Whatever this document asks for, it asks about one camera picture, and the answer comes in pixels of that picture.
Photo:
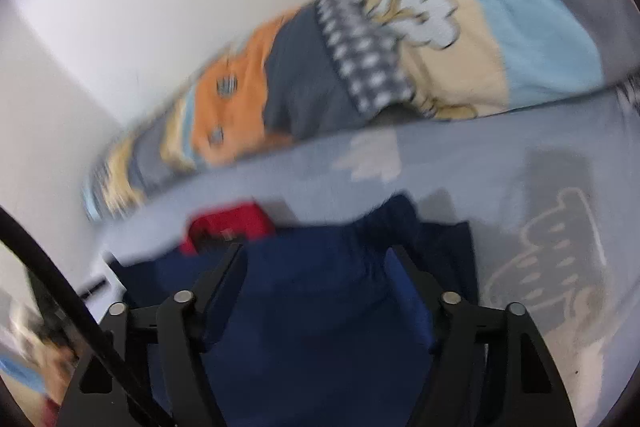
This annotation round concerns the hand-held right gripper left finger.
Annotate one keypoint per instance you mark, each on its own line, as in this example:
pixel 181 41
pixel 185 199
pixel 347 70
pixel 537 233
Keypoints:
pixel 227 297

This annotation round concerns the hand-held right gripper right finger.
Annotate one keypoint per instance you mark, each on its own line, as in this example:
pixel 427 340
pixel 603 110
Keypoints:
pixel 410 302

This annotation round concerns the navy blue jacket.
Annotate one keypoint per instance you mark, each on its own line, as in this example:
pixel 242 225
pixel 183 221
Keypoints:
pixel 320 297

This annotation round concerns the light blue cloud blanket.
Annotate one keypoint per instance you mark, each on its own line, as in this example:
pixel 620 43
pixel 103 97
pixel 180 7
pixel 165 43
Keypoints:
pixel 475 187

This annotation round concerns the patchwork quilt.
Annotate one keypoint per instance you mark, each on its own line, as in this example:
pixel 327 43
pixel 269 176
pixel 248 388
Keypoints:
pixel 450 57

